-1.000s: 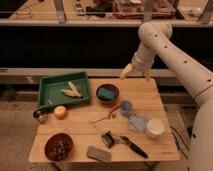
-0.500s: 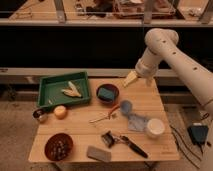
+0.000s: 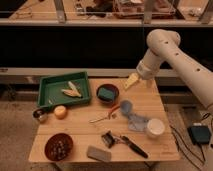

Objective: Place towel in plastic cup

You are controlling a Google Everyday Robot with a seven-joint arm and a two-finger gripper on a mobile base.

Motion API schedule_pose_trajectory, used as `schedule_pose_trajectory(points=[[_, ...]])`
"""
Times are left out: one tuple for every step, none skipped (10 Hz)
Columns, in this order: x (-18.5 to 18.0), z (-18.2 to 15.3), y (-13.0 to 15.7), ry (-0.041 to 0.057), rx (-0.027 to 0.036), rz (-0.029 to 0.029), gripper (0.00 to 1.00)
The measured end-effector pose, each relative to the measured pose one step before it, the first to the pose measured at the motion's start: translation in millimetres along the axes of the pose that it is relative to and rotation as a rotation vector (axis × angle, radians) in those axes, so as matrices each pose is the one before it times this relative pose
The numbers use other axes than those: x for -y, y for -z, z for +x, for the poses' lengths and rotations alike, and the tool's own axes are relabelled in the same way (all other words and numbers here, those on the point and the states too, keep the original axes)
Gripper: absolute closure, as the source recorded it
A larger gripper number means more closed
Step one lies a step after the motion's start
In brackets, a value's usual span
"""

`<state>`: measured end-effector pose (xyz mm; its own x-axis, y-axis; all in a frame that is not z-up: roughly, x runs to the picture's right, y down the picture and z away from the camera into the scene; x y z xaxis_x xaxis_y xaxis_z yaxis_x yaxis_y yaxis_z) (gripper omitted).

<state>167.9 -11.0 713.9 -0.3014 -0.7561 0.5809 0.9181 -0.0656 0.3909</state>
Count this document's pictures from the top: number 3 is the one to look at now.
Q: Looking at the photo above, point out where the blue grey towel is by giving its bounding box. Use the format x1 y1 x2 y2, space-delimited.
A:
120 100 149 132

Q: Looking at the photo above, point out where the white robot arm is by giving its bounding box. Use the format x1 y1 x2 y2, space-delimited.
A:
124 29 213 110

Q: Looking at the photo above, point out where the white plastic cup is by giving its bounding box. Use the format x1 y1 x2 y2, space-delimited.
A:
145 118 165 138

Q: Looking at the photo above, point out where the small metal cup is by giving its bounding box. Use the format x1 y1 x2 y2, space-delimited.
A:
33 109 47 123

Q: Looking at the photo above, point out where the dark bowl with sponge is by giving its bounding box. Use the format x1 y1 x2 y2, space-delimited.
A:
96 84 119 104

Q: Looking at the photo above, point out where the green sponge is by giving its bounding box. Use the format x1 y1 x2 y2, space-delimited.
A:
98 88 115 101

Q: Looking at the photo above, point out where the small black clip object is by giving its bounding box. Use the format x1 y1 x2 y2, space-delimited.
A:
101 131 115 148

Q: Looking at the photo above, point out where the yellow round fruit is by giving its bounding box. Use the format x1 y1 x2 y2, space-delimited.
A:
54 105 67 119

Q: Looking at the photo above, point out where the grey rectangular block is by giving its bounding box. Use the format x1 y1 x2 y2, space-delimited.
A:
87 146 111 162

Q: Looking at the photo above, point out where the green plastic tray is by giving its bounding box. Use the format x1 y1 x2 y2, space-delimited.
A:
38 71 91 108

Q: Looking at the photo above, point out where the brown bowl with nuts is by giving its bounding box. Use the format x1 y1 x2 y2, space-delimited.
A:
44 133 73 161

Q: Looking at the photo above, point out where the black handled tool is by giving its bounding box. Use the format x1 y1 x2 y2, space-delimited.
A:
115 136 148 159

